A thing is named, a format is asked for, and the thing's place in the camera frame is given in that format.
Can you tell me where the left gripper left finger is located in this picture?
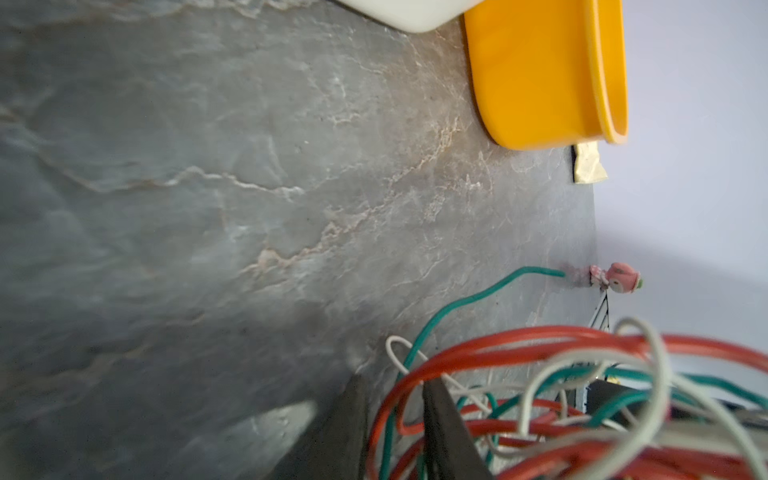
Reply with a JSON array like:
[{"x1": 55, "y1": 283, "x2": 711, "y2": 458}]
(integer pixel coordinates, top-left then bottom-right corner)
[{"x1": 267, "y1": 375, "x2": 369, "y2": 479}]

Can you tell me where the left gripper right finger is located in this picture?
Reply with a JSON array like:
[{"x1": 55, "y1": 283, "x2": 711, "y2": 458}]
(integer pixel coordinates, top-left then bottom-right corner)
[{"x1": 422, "y1": 378, "x2": 493, "y2": 480}]

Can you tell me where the cable pile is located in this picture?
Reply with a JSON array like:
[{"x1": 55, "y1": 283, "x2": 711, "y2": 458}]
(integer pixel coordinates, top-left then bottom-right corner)
[{"x1": 367, "y1": 266, "x2": 768, "y2": 480}]

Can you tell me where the pink toy figure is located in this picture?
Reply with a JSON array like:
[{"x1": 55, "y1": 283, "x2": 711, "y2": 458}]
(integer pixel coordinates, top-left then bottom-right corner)
[{"x1": 589, "y1": 262, "x2": 643, "y2": 294}]

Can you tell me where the beige work glove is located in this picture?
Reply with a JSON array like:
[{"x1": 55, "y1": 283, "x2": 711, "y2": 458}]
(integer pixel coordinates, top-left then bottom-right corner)
[{"x1": 572, "y1": 141, "x2": 608, "y2": 184}]

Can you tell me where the yellow plastic bin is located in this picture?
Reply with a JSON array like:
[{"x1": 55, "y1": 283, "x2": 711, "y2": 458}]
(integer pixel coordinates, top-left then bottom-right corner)
[{"x1": 464, "y1": 0, "x2": 629, "y2": 151}]

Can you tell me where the white plastic bin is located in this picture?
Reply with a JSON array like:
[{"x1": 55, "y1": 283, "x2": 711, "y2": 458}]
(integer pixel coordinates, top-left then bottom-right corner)
[{"x1": 339, "y1": 0, "x2": 482, "y2": 33}]

